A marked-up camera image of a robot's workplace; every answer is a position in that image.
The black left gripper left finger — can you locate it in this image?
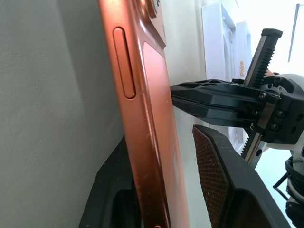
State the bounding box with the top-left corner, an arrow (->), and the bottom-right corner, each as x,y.
78,135 -> 144,228

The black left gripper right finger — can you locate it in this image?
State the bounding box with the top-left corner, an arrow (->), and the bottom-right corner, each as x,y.
192,124 -> 293,228

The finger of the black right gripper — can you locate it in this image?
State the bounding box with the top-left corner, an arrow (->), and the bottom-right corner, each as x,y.
169,79 -> 281,108
172,96 -> 265,130

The orange smartphone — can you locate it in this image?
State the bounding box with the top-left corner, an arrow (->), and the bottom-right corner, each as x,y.
98,0 -> 191,228

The white phone box lid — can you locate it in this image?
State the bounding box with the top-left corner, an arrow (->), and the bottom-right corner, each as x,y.
234,20 -> 254,79

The white phone box base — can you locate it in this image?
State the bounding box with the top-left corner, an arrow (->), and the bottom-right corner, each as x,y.
200,0 -> 247,152

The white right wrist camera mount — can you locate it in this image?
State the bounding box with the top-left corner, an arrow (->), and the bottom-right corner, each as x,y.
265,72 -> 304,158

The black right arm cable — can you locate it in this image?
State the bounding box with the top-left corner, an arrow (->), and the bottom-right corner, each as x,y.
272,172 -> 292,190

